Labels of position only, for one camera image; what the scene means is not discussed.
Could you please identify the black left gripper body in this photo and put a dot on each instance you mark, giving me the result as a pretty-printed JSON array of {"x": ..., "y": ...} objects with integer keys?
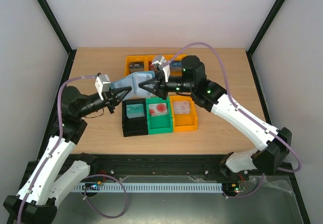
[{"x": 109, "y": 101}]

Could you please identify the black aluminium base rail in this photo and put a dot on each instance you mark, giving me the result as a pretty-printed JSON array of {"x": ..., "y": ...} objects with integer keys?
[{"x": 208, "y": 167}]

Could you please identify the light blue slotted cable duct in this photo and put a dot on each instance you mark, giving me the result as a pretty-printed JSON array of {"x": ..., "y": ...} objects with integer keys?
[{"x": 150, "y": 188}]

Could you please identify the white red circle card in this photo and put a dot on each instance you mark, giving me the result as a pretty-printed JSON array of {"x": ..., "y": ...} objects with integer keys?
[{"x": 158, "y": 109}]

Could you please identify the red card in rear bin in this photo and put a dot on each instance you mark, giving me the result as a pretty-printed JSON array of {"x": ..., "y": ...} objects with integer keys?
[{"x": 150, "y": 65}]

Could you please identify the orange front plastic bin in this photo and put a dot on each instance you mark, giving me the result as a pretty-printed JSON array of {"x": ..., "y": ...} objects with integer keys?
[{"x": 187, "y": 122}]

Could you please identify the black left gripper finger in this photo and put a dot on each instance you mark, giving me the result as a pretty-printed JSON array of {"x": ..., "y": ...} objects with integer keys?
[
  {"x": 121, "y": 90},
  {"x": 119, "y": 99}
]

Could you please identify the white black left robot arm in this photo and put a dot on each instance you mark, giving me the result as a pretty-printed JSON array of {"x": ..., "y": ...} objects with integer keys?
[{"x": 38, "y": 200}]

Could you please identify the black frame post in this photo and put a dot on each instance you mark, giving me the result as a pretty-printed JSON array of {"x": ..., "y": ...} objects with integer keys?
[
  {"x": 55, "y": 25},
  {"x": 265, "y": 26}
]

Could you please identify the blue leather card holder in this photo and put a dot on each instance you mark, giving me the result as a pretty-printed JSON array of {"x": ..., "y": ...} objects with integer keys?
[{"x": 133, "y": 80}]

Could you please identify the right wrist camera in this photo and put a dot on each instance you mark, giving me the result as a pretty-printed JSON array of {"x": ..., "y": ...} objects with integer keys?
[{"x": 161, "y": 64}]

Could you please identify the dark card in rear bin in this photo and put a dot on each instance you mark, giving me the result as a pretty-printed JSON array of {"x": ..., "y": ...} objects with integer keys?
[{"x": 136, "y": 67}]

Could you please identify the blue card in rear bin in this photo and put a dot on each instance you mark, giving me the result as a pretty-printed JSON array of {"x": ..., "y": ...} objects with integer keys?
[{"x": 175, "y": 66}]

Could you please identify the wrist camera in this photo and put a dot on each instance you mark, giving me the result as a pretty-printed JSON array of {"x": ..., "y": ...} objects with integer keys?
[
  {"x": 102, "y": 84},
  {"x": 161, "y": 64}
]

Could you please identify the black frame post right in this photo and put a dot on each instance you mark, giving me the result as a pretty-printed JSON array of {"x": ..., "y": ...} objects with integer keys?
[{"x": 265, "y": 26}]

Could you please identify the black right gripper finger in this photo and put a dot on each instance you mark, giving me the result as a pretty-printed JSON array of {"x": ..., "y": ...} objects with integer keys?
[
  {"x": 153, "y": 90},
  {"x": 153, "y": 82}
]

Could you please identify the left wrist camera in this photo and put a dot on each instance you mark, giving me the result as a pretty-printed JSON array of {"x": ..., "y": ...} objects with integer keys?
[{"x": 102, "y": 84}]

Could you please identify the white patterned card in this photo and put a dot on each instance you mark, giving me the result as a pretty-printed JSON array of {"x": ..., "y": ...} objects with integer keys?
[{"x": 181, "y": 107}]

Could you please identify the black plastic bin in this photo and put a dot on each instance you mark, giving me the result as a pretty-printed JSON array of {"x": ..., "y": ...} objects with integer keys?
[{"x": 135, "y": 126}]

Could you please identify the black frame post left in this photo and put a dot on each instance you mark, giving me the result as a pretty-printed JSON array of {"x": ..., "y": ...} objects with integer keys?
[{"x": 55, "y": 25}]

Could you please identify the teal credit card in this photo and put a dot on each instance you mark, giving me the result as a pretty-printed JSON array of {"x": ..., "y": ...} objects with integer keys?
[{"x": 134, "y": 111}]

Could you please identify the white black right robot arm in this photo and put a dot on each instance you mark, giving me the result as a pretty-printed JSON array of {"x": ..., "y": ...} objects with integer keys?
[{"x": 271, "y": 144}]

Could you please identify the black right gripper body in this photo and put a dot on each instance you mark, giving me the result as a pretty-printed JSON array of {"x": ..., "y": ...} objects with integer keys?
[{"x": 162, "y": 87}]

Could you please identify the green plastic bin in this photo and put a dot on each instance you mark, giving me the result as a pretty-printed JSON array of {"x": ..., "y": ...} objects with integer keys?
[{"x": 160, "y": 124}]

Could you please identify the orange rear triple bin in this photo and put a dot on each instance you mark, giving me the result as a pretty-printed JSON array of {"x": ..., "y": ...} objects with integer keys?
[{"x": 146, "y": 59}]

